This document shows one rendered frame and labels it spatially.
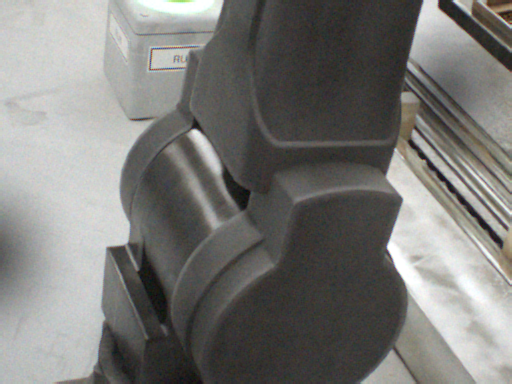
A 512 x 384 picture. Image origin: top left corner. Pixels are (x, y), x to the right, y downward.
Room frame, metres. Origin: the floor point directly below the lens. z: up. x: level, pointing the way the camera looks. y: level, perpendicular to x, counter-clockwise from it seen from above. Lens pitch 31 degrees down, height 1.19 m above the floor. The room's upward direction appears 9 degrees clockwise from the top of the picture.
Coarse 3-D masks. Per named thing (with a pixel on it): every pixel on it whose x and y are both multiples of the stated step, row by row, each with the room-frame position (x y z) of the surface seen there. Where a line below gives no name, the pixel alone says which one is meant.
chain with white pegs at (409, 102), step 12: (408, 96) 0.62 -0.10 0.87; (408, 108) 0.61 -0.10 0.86; (408, 120) 0.61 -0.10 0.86; (408, 132) 0.61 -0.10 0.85; (408, 144) 0.61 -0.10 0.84; (420, 156) 0.60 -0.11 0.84; (432, 168) 0.58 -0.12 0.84; (444, 180) 0.57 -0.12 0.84; (456, 192) 0.56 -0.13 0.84; (468, 204) 0.55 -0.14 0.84; (480, 216) 0.54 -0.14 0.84; (504, 252) 0.49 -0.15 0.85
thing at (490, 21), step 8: (488, 0) 0.74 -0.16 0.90; (496, 0) 0.74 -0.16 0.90; (504, 0) 0.74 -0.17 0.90; (472, 8) 0.73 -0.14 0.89; (480, 8) 0.72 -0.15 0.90; (488, 8) 0.72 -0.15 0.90; (496, 8) 0.74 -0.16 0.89; (504, 8) 0.74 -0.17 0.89; (480, 16) 0.72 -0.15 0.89; (488, 16) 0.71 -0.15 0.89; (496, 16) 0.71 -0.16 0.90; (504, 16) 0.73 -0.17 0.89; (488, 24) 0.71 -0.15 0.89; (496, 24) 0.70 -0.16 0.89; (504, 24) 0.70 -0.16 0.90; (496, 32) 0.70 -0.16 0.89; (504, 32) 0.69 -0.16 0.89; (504, 40) 0.69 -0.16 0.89
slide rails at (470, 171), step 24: (432, 120) 0.63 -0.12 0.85; (432, 144) 0.60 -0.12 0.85; (456, 144) 0.60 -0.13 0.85; (456, 168) 0.57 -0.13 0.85; (480, 168) 0.58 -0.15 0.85; (480, 192) 0.55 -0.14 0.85; (504, 192) 0.55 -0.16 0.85; (456, 216) 0.52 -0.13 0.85; (504, 216) 0.53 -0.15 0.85; (480, 240) 0.50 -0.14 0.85; (504, 264) 0.48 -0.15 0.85
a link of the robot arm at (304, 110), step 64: (256, 0) 0.30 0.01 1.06; (320, 0) 0.30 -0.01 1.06; (384, 0) 0.31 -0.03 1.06; (192, 64) 0.35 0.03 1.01; (256, 64) 0.30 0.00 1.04; (320, 64) 0.30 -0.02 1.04; (384, 64) 0.31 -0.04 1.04; (192, 128) 0.34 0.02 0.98; (256, 128) 0.29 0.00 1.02; (320, 128) 0.29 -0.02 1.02; (384, 128) 0.30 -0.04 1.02; (128, 192) 0.34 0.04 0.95; (256, 192) 0.28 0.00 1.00; (320, 192) 0.27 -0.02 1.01; (384, 192) 0.28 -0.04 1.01; (192, 256) 0.28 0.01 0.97; (256, 256) 0.27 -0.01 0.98; (320, 256) 0.28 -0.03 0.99; (384, 256) 0.29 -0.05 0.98; (192, 320) 0.27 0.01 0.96; (256, 320) 0.27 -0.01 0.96; (320, 320) 0.28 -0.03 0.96; (384, 320) 0.29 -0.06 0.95
